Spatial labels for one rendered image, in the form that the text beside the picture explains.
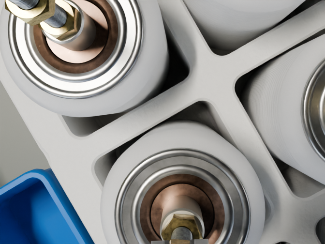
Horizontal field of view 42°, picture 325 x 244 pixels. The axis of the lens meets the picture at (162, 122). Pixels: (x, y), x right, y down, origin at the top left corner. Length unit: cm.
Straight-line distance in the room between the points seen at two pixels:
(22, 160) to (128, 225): 30
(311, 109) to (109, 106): 11
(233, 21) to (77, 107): 11
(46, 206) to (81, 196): 20
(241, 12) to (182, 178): 10
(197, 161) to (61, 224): 31
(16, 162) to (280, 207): 32
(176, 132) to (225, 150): 3
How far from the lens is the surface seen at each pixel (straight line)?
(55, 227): 52
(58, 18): 20
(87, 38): 23
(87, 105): 24
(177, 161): 24
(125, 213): 24
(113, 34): 24
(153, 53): 24
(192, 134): 24
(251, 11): 25
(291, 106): 25
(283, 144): 26
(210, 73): 31
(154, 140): 24
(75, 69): 24
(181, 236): 19
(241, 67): 31
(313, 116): 24
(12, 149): 53
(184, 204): 22
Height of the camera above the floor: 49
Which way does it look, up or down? 87 degrees down
